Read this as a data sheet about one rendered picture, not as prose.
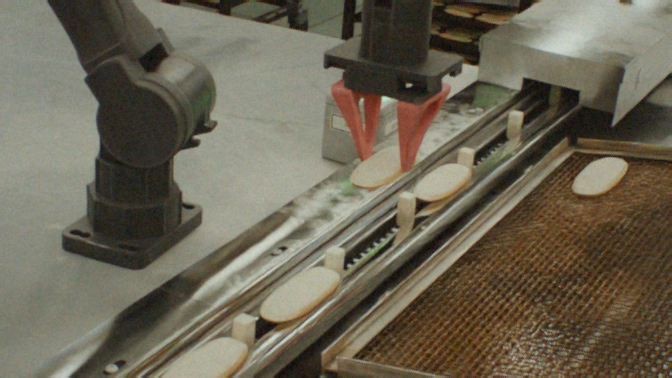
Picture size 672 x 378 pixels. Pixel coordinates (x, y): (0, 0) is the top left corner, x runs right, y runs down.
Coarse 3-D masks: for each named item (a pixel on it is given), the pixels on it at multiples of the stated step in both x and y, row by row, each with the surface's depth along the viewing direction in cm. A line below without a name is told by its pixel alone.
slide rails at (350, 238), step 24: (528, 96) 147; (504, 120) 139; (480, 144) 131; (504, 144) 132; (432, 168) 124; (480, 168) 125; (456, 192) 119; (384, 216) 113; (336, 240) 107; (360, 240) 108; (384, 240) 108; (312, 264) 103; (360, 264) 104; (336, 288) 100; (240, 312) 95; (216, 336) 91; (264, 336) 92
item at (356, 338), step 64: (512, 192) 109; (640, 192) 109; (448, 256) 97; (512, 256) 97; (576, 256) 96; (640, 256) 95; (384, 320) 87; (448, 320) 87; (512, 320) 87; (576, 320) 86
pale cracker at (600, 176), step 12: (588, 168) 113; (600, 168) 112; (612, 168) 112; (624, 168) 113; (576, 180) 111; (588, 180) 110; (600, 180) 110; (612, 180) 110; (576, 192) 109; (588, 192) 108; (600, 192) 109
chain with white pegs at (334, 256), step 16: (560, 96) 147; (512, 112) 135; (512, 128) 136; (496, 144) 134; (464, 160) 124; (480, 160) 130; (400, 208) 113; (416, 208) 117; (400, 224) 114; (336, 256) 101; (352, 256) 107; (240, 320) 90; (240, 336) 90; (256, 336) 94
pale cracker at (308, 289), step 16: (304, 272) 100; (320, 272) 100; (336, 272) 101; (288, 288) 97; (304, 288) 97; (320, 288) 98; (272, 304) 95; (288, 304) 95; (304, 304) 95; (272, 320) 94; (288, 320) 94
